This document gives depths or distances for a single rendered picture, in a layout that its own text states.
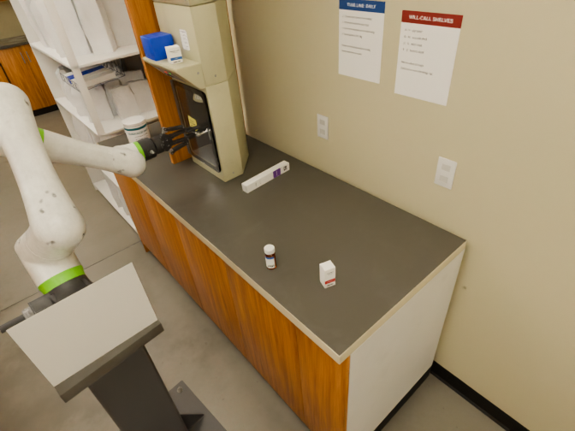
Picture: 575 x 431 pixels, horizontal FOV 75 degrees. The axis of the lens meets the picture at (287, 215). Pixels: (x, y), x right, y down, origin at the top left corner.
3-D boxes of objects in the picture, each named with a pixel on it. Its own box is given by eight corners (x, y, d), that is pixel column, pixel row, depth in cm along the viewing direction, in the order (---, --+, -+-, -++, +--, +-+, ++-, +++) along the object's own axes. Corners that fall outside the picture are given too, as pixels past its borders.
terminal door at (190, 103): (191, 153, 204) (172, 78, 179) (221, 173, 184) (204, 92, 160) (189, 154, 203) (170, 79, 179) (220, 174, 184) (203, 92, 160)
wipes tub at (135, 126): (146, 136, 239) (139, 113, 230) (155, 142, 230) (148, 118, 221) (127, 143, 232) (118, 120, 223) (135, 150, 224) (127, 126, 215)
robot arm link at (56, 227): (48, 245, 95) (-27, 69, 102) (33, 268, 105) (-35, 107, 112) (99, 233, 105) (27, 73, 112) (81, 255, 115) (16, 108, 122)
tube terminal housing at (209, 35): (230, 144, 220) (203, -8, 173) (264, 163, 199) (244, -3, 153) (192, 161, 207) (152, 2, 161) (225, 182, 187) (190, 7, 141)
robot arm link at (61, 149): (40, 126, 132) (34, 158, 133) (45, 130, 124) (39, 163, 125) (142, 150, 156) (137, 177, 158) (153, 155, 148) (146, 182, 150)
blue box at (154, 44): (166, 52, 171) (161, 31, 165) (176, 56, 164) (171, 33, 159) (145, 57, 166) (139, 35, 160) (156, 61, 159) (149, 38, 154)
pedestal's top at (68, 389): (65, 403, 106) (59, 396, 104) (29, 339, 125) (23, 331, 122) (164, 330, 123) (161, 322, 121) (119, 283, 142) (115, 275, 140)
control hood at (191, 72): (170, 73, 179) (164, 51, 173) (206, 87, 159) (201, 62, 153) (148, 79, 173) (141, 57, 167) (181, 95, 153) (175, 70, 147)
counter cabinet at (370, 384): (217, 213, 327) (195, 114, 273) (429, 375, 198) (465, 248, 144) (145, 250, 294) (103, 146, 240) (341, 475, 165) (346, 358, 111)
